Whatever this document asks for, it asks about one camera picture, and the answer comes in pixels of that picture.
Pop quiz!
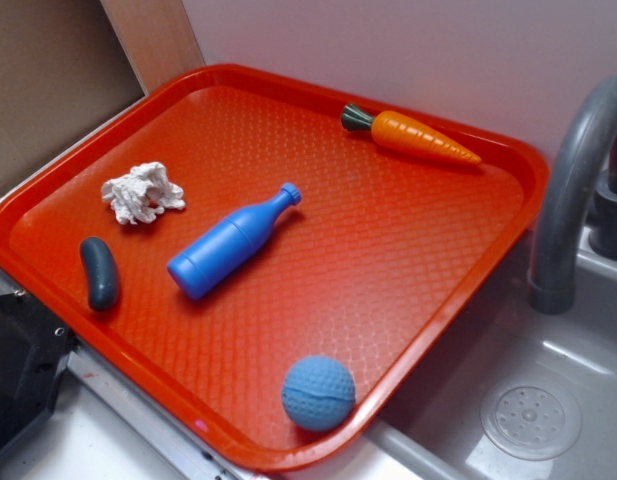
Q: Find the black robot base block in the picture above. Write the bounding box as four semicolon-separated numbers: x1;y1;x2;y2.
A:
0;290;74;462

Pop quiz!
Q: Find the blue plastic bottle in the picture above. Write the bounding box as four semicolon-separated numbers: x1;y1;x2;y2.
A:
167;183;302;300

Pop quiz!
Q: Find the orange plastic tray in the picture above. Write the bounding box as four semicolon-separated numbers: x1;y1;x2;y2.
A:
0;65;548;473

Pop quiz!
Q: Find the orange toy carrot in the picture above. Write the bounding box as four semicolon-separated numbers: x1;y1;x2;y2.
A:
340;104;482;166

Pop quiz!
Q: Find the blue dimpled ball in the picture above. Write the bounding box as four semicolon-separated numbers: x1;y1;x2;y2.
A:
281;356;356;432

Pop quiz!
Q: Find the white crumpled toy lettuce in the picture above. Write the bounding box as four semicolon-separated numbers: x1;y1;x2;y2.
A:
101;162;187;225

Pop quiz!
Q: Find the dark grey toy sausage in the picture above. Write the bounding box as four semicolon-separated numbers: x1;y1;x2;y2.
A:
79;237;120;311

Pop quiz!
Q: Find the grey toy faucet spout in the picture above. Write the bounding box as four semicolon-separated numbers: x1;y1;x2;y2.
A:
527;74;617;314

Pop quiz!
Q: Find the grey toy sink basin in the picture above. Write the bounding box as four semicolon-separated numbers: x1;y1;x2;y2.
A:
365;219;617;480

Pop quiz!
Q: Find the wooden board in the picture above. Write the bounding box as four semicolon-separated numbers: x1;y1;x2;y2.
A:
101;0;205;95

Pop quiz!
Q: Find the brown cardboard panel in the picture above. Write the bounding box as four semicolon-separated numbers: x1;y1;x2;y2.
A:
0;1;143;197

